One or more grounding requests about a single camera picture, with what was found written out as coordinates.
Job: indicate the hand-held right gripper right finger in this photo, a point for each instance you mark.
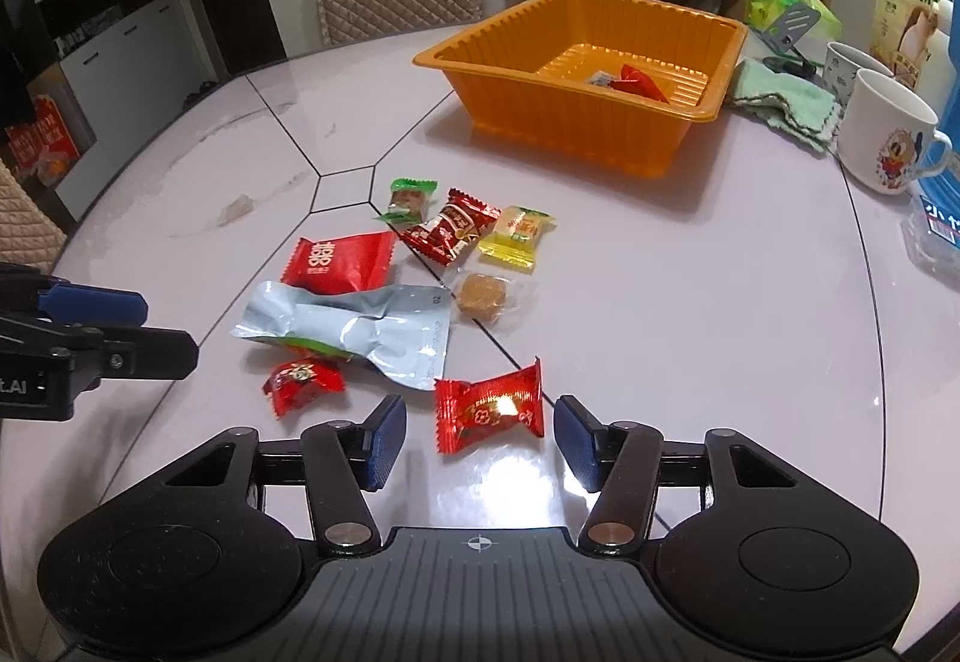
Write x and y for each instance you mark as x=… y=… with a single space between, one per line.
x=577 y=441

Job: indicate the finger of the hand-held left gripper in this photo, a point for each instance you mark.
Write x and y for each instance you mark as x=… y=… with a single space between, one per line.
x=142 y=351
x=97 y=306

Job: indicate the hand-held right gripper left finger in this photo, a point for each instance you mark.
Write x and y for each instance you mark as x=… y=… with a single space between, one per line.
x=384 y=441

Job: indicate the red candy packet gold print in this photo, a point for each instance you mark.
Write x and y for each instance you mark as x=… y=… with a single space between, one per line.
x=491 y=407

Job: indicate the small round red candy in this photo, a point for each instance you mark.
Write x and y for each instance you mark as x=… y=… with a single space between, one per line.
x=300 y=384

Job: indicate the silver foil pouch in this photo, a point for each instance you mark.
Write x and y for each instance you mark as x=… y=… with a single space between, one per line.
x=352 y=328

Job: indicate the square red snack packet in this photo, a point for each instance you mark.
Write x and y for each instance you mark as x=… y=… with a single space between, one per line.
x=337 y=264

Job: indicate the yellow candy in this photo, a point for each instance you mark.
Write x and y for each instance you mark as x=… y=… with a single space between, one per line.
x=517 y=234

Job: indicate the orange plastic tray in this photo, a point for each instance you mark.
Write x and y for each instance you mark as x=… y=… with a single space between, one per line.
x=570 y=122

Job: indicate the red gift box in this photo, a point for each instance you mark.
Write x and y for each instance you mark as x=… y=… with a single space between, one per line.
x=41 y=140

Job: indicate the brown candy in clear wrapper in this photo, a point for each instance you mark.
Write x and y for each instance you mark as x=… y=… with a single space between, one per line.
x=480 y=294

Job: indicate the white cabinet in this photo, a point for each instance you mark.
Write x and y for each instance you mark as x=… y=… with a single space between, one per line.
x=120 y=92

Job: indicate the dark red candy packet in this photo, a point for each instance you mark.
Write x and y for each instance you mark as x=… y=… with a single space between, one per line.
x=450 y=227

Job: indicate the green wrapped candy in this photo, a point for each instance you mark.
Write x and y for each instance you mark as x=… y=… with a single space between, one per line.
x=409 y=201

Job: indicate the small grey snack packet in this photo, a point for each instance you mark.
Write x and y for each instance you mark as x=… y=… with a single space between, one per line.
x=600 y=80

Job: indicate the long red snack packet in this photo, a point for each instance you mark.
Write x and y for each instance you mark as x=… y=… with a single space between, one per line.
x=641 y=83

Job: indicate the green cloth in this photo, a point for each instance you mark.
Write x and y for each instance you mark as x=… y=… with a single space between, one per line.
x=787 y=103

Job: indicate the white mug with cartoon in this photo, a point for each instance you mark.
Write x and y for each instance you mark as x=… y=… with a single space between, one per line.
x=885 y=137

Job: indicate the white mug with black script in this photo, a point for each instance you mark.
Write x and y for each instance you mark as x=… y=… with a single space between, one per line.
x=847 y=69

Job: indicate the grey phone stand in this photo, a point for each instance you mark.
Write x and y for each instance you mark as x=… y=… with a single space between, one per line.
x=795 y=28

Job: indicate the yellow green drink carton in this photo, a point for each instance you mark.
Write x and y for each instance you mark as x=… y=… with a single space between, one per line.
x=911 y=2

